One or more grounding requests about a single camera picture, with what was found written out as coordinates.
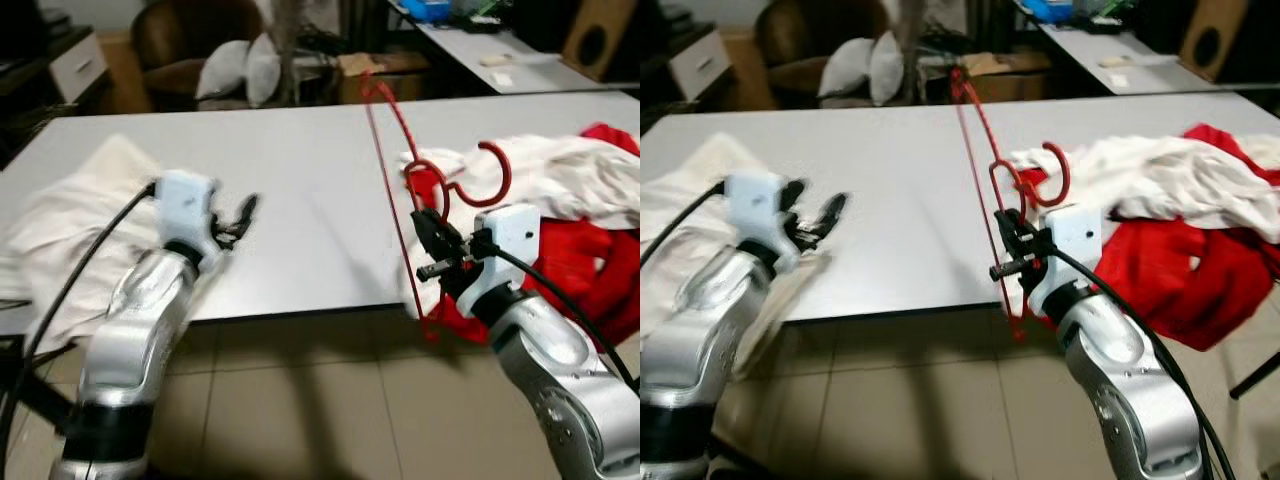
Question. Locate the brown cardboard box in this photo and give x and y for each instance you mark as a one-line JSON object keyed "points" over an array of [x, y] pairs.
{"points": [[1010, 85], [400, 80]]}

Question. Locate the red plastic hanger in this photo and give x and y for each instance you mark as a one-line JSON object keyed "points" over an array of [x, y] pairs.
{"points": [[509, 172], [1067, 175]]}

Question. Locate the white drawer cabinet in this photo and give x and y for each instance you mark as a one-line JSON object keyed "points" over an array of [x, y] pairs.
{"points": [[78, 62], [700, 62]]}

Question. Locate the white remote control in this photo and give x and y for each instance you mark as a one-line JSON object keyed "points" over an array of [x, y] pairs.
{"points": [[1112, 62], [495, 62]]}

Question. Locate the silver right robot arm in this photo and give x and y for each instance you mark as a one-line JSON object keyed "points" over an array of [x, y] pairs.
{"points": [[545, 350], [1110, 350]]}

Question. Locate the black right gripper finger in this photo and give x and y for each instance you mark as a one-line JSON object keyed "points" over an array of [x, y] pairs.
{"points": [[1015, 269], [1018, 232], [445, 270], [438, 232]]}

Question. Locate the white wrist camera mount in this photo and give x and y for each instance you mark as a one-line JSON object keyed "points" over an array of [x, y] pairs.
{"points": [[755, 200], [185, 200], [1080, 235], [515, 235]]}

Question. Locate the grey pillow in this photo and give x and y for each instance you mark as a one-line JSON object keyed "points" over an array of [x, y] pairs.
{"points": [[887, 68], [222, 70], [848, 68], [265, 70]]}

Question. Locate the red garment pile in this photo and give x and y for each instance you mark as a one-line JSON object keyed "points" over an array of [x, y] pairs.
{"points": [[1180, 280], [580, 270]]}

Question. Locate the brown armchair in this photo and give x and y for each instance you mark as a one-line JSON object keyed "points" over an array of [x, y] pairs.
{"points": [[170, 40], [790, 40]]}

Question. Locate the white garment pile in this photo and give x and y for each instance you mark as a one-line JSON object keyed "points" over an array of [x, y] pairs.
{"points": [[570, 170], [1180, 175]]}

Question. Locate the blue box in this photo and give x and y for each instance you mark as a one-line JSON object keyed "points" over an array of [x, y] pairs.
{"points": [[430, 10], [1050, 8]]}

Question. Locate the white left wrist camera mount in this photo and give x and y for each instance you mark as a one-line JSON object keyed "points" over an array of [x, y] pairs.
{"points": [[755, 200], [185, 200]]}

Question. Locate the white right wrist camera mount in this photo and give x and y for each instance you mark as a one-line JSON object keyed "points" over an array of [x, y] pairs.
{"points": [[515, 235], [1080, 235]]}

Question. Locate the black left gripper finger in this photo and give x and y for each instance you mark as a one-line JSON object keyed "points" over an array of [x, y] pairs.
{"points": [[247, 210], [832, 213], [794, 190]]}

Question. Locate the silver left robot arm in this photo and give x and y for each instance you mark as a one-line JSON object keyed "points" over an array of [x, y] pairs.
{"points": [[140, 320], [710, 320]]}

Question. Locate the wooden speaker box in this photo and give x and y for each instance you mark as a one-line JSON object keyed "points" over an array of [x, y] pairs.
{"points": [[1212, 40], [600, 40]]}

